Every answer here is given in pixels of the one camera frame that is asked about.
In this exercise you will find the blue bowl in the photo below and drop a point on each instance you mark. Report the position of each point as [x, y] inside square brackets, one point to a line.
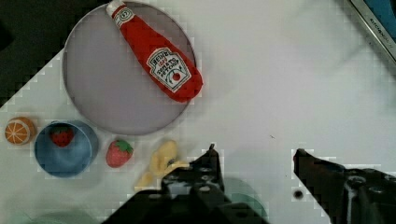
[71, 160]

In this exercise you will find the pink strawberry toy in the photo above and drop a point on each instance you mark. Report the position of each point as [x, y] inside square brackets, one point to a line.
[118, 153]

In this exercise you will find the silver toaster oven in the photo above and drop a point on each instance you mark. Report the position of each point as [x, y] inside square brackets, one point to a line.
[379, 18]

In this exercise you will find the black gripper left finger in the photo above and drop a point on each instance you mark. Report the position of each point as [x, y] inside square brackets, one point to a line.
[188, 195]

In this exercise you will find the red plush ketchup bottle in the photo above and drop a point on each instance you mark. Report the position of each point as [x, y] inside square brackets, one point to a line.
[168, 67]

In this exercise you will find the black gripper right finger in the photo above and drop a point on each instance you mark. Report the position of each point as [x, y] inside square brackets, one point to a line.
[348, 196]

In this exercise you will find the red strawberry in bowl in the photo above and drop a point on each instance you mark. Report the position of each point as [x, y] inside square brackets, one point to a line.
[61, 135]

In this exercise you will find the grey round plate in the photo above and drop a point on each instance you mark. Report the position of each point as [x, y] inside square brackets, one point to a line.
[105, 81]

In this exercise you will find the yellow peeled banana toy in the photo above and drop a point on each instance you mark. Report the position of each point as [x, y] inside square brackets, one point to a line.
[163, 161]

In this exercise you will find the orange slice toy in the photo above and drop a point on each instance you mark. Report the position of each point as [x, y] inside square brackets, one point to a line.
[19, 131]

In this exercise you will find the green mug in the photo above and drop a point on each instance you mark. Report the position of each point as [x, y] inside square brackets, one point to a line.
[239, 191]

